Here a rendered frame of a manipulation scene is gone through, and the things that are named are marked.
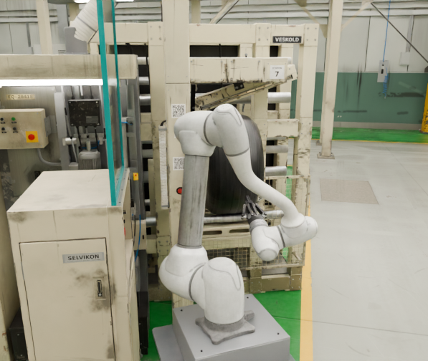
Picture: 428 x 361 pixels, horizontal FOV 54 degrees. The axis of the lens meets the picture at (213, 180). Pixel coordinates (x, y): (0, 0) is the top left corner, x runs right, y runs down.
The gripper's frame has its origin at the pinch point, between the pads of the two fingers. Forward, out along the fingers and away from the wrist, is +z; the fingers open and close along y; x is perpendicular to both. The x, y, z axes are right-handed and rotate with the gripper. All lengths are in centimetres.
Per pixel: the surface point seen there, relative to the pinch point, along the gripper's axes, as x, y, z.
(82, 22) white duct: -71, 82, 78
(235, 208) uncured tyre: 14.2, 3.1, 14.0
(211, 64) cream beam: -50, 10, 71
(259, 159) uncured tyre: -14.8, -8.6, 16.8
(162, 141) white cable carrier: -17, 41, 37
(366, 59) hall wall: 153, -494, 819
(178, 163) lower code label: -5.4, 33.3, 32.4
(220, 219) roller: 23.2, 10.6, 16.9
